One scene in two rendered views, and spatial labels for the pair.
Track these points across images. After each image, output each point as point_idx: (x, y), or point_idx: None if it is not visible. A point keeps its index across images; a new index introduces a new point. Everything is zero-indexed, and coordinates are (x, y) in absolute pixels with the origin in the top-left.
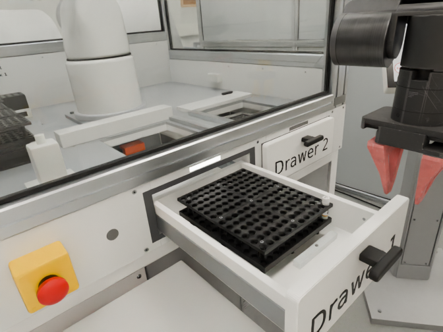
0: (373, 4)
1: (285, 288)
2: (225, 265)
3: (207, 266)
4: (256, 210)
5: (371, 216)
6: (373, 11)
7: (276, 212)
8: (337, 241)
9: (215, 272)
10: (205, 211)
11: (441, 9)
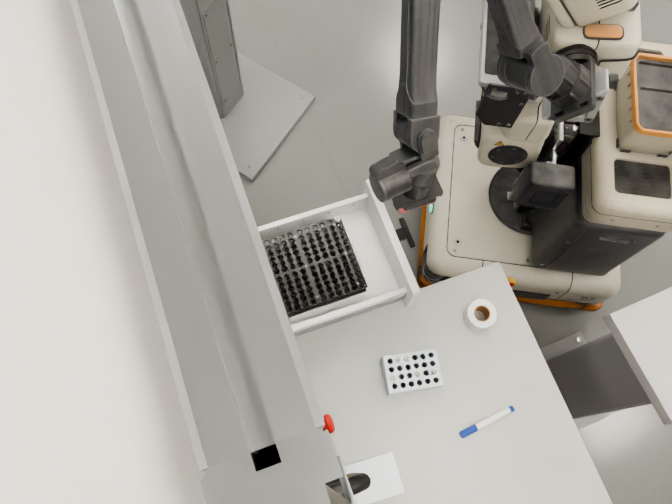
0: (392, 170)
1: (396, 290)
2: (354, 312)
3: (335, 322)
4: (321, 269)
5: (358, 201)
6: (395, 174)
7: (331, 257)
8: (348, 228)
9: (343, 319)
10: (302, 304)
11: (426, 163)
